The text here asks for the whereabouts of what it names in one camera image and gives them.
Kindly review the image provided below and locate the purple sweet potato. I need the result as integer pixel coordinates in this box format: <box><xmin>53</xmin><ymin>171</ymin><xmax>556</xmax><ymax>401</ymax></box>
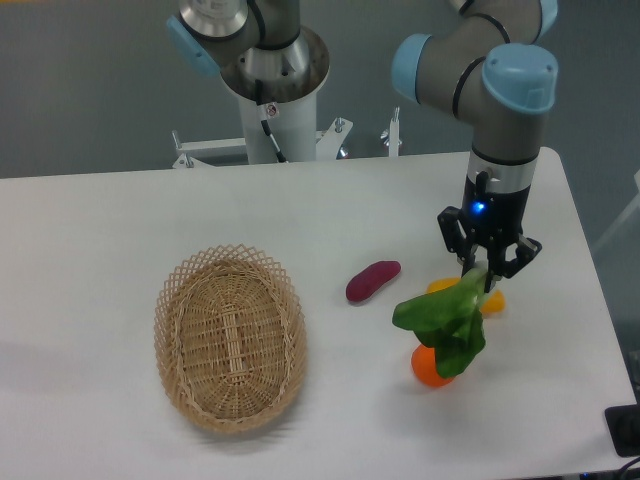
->
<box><xmin>345</xmin><ymin>260</ymin><xmax>401</xmax><ymax>303</ymax></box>

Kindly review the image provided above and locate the yellow orange pepper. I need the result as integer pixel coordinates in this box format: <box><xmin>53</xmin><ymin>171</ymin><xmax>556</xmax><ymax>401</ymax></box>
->
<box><xmin>425</xmin><ymin>277</ymin><xmax>506</xmax><ymax>315</ymax></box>

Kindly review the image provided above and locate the black cable on pedestal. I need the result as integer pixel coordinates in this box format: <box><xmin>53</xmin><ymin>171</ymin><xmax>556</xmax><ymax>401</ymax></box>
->
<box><xmin>254</xmin><ymin>78</ymin><xmax>289</xmax><ymax>164</ymax></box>

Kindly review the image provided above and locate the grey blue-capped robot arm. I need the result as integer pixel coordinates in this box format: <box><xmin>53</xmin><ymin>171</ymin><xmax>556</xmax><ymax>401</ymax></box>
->
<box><xmin>166</xmin><ymin>1</ymin><xmax>559</xmax><ymax>289</ymax></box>

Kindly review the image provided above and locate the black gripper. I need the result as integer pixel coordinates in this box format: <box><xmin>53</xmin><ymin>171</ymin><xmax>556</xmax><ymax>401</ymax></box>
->
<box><xmin>437</xmin><ymin>178</ymin><xmax>542</xmax><ymax>292</ymax></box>

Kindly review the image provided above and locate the black device at table edge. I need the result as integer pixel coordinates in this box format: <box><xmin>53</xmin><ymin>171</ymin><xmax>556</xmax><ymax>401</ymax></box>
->
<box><xmin>604</xmin><ymin>404</ymin><xmax>639</xmax><ymax>457</ymax></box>

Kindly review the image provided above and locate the oval wicker basket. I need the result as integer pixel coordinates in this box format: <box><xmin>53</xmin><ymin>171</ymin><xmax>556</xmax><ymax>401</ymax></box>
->
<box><xmin>154</xmin><ymin>245</ymin><xmax>307</xmax><ymax>434</ymax></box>

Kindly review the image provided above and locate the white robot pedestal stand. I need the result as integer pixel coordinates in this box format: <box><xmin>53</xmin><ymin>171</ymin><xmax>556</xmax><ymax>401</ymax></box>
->
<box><xmin>170</xmin><ymin>89</ymin><xmax>404</xmax><ymax>169</ymax></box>

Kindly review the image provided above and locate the green leafy vegetable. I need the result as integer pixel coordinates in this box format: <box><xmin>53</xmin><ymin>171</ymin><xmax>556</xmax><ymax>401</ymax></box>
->
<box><xmin>392</xmin><ymin>268</ymin><xmax>487</xmax><ymax>378</ymax></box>

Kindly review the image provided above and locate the orange fruit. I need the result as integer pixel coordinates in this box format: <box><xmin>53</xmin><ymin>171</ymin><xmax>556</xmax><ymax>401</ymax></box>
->
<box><xmin>411</xmin><ymin>344</ymin><xmax>455</xmax><ymax>388</ymax></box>

